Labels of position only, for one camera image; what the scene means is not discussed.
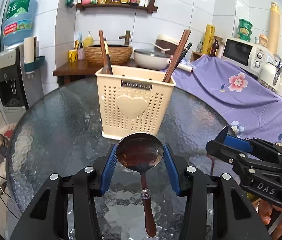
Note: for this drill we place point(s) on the blue water jug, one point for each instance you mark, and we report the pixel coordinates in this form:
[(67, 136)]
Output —
[(18, 21)]

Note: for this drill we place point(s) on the small pink bottle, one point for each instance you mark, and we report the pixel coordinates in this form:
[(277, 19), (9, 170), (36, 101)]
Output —
[(81, 53)]

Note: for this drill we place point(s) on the dark wooden counter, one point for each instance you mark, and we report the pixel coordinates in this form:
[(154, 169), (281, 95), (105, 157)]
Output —
[(74, 71)]

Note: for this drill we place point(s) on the black gold chopstick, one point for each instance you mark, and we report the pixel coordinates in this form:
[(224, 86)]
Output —
[(109, 66)]

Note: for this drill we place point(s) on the round steel spoon wooden handle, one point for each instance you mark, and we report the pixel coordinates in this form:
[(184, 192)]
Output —
[(141, 152)]

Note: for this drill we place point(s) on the dark brown glass bottle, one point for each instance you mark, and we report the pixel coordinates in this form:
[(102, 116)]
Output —
[(214, 48)]

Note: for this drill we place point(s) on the cream plastic utensil basket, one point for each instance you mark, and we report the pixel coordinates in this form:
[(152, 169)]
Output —
[(132, 100)]

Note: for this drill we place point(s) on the curved brown wooden chopstick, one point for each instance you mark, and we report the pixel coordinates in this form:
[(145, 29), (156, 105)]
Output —
[(102, 46)]

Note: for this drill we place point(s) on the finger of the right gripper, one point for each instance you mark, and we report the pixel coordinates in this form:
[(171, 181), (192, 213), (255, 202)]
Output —
[(238, 144), (222, 135)]

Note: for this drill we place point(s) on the bamboo style faucet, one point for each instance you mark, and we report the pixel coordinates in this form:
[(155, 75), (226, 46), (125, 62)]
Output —
[(126, 37)]

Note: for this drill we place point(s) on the white water dispenser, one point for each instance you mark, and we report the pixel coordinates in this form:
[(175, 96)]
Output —
[(20, 83)]

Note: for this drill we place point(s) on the white microwave oven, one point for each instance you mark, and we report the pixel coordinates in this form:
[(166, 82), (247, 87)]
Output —
[(248, 56)]

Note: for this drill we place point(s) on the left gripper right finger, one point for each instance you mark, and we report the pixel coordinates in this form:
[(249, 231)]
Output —
[(175, 167)]

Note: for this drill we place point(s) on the green stacked containers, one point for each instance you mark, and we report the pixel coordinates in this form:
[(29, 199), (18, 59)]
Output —
[(244, 30)]

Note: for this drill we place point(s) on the brown rice cooker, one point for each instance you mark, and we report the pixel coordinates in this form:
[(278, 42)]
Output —
[(165, 44)]

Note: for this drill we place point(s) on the thin black chopstick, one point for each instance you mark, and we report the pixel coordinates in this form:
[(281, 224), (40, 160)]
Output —
[(182, 55)]

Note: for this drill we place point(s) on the yellow soap bottle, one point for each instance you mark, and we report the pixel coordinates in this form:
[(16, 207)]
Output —
[(88, 41)]

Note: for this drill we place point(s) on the yellow mug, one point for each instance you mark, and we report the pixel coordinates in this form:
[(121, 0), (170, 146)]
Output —
[(72, 55)]

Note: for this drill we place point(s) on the tall rolled beige mat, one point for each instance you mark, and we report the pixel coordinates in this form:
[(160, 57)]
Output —
[(274, 28)]

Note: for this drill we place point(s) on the purple floral cloth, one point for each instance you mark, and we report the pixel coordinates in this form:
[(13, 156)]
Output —
[(251, 109)]

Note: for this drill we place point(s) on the paper cup stack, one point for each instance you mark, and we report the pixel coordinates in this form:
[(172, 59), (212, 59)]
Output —
[(29, 49)]

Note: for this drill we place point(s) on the yellow box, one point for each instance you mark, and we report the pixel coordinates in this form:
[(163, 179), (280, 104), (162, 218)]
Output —
[(208, 39)]

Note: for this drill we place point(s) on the cream frying pan with lid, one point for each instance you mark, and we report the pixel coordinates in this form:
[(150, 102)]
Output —
[(151, 59)]

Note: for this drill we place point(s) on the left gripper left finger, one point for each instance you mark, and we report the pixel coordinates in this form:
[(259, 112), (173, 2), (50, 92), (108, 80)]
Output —
[(104, 167)]

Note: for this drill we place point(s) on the white kettle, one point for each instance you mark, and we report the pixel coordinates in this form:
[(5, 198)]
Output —
[(270, 73)]

